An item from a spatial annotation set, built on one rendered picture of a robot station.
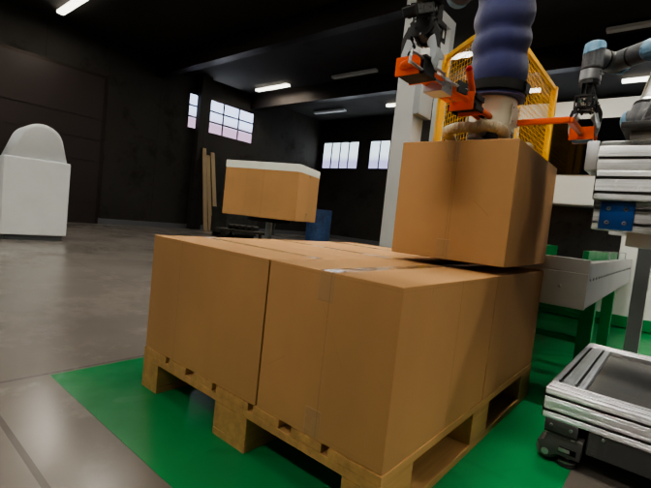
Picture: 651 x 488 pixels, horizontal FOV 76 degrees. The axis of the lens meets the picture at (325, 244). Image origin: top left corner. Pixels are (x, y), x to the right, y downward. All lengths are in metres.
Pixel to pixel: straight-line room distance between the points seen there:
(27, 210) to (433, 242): 5.47
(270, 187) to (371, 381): 2.29
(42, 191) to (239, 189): 3.60
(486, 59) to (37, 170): 5.51
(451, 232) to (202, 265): 0.81
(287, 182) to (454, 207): 1.75
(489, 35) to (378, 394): 1.34
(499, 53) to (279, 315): 1.22
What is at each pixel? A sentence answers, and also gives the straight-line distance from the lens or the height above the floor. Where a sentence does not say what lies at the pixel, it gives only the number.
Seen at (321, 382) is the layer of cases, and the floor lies 0.28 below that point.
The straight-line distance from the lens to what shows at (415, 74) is 1.23.
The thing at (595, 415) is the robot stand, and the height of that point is 0.19.
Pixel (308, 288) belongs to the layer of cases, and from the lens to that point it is 1.02.
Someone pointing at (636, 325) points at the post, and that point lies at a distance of 2.61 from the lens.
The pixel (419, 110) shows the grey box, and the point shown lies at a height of 1.49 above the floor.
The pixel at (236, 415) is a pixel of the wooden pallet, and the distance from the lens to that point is 1.29.
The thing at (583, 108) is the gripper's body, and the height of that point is 1.19.
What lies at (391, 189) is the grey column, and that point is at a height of 0.93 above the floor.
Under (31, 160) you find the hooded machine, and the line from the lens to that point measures 6.32.
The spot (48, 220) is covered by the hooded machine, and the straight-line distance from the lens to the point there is 6.37.
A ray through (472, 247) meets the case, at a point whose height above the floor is 0.62.
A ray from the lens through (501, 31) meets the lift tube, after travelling 1.79.
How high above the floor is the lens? 0.67
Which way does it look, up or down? 4 degrees down
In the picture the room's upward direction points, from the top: 6 degrees clockwise
